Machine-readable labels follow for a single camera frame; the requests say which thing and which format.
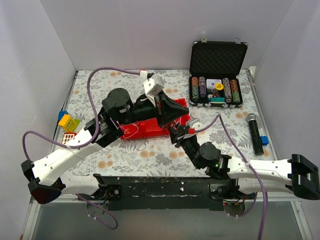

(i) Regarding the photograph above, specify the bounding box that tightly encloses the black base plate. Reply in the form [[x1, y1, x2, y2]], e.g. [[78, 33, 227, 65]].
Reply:
[[77, 175, 261, 212]]

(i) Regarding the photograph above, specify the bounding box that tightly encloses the yellow green toy brick house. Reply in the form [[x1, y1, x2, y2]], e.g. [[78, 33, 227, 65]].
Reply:
[[58, 110, 82, 133]]

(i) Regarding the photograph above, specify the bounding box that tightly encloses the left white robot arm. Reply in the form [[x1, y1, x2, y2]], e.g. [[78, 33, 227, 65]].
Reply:
[[21, 88, 189, 204]]

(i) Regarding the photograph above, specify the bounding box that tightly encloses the black poker chip case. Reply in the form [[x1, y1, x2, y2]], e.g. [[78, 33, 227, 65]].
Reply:
[[189, 37, 248, 108]]

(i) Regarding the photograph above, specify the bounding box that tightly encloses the black microphone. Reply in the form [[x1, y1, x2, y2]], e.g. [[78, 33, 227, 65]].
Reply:
[[246, 113, 264, 156]]

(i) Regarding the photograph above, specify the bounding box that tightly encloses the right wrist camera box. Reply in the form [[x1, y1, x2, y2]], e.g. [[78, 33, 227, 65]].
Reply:
[[186, 118, 204, 137]]

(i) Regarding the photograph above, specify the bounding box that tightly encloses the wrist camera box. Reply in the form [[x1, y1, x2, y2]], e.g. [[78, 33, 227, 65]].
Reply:
[[143, 73, 165, 106], [186, 118, 204, 137]]

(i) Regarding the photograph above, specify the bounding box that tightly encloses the red white window brick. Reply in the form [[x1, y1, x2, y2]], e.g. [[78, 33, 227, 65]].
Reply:
[[61, 132, 77, 145]]

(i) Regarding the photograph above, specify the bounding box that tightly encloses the floral table mat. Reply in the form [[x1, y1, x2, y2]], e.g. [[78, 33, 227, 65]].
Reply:
[[66, 69, 275, 177]]

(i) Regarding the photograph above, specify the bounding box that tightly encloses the red three-compartment tray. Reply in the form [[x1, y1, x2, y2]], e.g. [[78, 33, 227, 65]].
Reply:
[[120, 114, 190, 140]]

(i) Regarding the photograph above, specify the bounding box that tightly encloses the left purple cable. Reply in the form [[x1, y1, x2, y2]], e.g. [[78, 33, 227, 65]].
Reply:
[[22, 66, 149, 230]]

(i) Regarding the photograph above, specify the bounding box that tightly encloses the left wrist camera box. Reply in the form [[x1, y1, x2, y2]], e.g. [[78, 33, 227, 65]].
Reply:
[[143, 73, 165, 106]]

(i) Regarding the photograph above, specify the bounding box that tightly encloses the thin black wire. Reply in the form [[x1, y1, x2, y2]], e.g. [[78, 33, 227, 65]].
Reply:
[[132, 138, 151, 152]]

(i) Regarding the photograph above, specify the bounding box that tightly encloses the small blue block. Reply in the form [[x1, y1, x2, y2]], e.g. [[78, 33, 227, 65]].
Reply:
[[260, 135, 270, 146]]

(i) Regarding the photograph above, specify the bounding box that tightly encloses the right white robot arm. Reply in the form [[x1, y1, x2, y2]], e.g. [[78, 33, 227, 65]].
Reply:
[[168, 125, 320, 200]]

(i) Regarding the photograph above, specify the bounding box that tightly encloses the white wire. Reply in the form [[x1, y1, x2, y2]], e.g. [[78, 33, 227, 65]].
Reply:
[[119, 121, 141, 139]]

